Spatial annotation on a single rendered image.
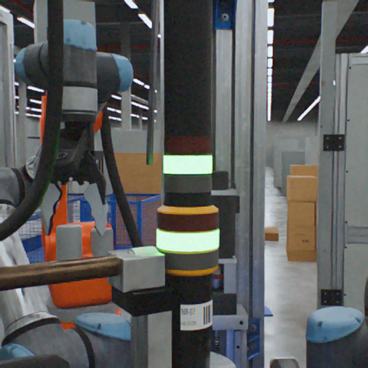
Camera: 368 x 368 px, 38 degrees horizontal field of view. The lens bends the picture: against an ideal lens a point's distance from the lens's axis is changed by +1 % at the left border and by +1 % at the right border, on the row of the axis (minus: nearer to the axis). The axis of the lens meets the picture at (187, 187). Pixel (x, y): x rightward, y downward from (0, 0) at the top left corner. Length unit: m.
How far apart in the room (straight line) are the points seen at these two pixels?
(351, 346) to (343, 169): 1.13
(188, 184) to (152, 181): 8.05
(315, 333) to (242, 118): 0.50
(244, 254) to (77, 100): 0.58
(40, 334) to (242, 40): 0.77
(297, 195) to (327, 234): 5.71
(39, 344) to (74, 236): 3.12
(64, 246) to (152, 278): 3.83
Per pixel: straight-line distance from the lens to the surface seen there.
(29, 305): 1.11
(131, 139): 11.07
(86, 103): 0.91
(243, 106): 1.25
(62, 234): 4.16
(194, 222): 0.35
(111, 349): 1.12
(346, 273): 2.25
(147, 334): 0.36
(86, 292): 4.32
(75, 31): 0.92
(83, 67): 0.91
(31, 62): 1.00
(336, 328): 1.16
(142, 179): 8.41
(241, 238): 1.26
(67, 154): 0.84
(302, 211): 7.93
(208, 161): 0.36
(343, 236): 2.23
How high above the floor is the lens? 1.62
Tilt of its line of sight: 4 degrees down
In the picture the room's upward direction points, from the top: straight up
